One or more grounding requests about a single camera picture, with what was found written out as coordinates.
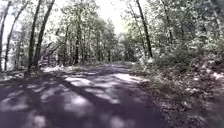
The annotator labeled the leaf-strewn earth verge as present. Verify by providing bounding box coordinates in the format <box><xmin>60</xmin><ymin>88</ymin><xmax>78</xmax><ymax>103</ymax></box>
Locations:
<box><xmin>128</xmin><ymin>54</ymin><xmax>224</xmax><ymax>128</ymax></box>
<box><xmin>0</xmin><ymin>63</ymin><xmax>64</xmax><ymax>84</ymax></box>

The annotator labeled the grey asphalt path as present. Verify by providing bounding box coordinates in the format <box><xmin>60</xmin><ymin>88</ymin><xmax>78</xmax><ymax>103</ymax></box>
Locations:
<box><xmin>0</xmin><ymin>63</ymin><xmax>168</xmax><ymax>128</ymax></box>

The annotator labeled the wood of trees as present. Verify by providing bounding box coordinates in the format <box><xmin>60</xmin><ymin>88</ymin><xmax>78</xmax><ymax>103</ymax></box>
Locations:
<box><xmin>0</xmin><ymin>0</ymin><xmax>224</xmax><ymax>73</ymax></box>

